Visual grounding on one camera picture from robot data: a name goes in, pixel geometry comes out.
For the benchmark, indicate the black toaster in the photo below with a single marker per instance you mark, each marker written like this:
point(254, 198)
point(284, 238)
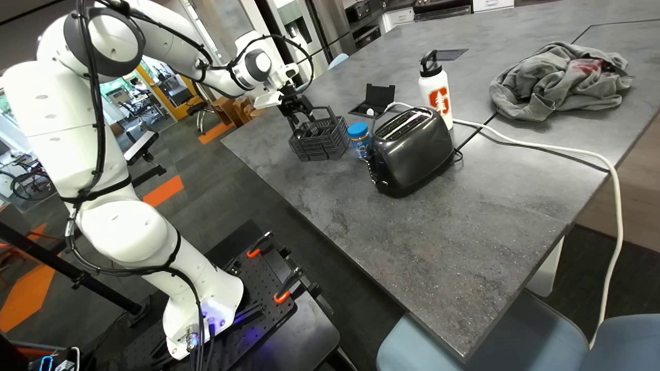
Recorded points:
point(407, 150)

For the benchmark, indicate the blue lidded plastic jar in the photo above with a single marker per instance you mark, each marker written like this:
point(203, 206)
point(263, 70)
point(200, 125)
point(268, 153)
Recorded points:
point(359, 138)

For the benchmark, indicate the dark grey cutlery holder basket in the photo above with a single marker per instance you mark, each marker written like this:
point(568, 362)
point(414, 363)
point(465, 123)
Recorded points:
point(321, 138)

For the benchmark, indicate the orange handled clamp far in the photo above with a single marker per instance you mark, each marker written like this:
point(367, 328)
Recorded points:
point(258, 247)

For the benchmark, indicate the orange handled clamp near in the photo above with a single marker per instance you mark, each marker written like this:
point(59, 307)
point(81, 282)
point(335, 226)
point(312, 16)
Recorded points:
point(286, 291)

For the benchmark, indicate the black flip-up outlet box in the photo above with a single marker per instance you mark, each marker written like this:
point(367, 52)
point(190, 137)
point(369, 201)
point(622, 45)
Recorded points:
point(375, 102)

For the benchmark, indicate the orange handled clamp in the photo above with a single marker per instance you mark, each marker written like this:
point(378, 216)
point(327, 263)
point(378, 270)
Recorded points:
point(286, 291)
point(258, 247)

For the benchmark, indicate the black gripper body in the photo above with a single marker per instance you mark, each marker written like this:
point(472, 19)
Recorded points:
point(296, 107)

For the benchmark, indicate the grey crumpled cloth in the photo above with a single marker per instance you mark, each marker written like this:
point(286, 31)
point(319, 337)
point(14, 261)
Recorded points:
point(561, 76)

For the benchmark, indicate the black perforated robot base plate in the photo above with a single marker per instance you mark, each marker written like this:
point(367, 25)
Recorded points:
point(254, 302)

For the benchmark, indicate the white water bottle black cap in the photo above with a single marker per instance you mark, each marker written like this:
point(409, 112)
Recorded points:
point(433, 85)

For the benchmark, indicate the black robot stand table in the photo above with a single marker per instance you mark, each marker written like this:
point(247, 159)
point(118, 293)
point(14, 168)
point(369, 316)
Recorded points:
point(302, 343)

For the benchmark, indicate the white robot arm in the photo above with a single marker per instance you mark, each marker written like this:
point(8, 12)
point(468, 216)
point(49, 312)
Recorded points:
point(59, 105)

